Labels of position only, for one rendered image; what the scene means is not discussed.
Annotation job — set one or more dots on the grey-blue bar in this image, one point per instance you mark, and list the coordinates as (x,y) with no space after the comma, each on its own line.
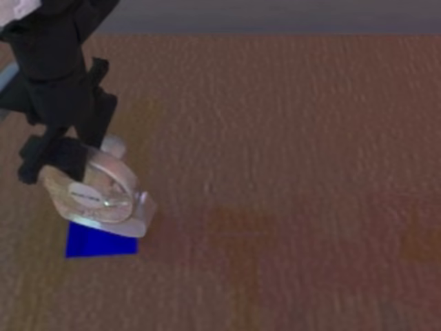
(7,77)

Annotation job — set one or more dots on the blue square marker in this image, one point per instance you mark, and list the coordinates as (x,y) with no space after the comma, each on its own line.
(93,245)

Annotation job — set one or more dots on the clear tape roll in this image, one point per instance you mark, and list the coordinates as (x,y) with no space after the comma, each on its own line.
(113,193)

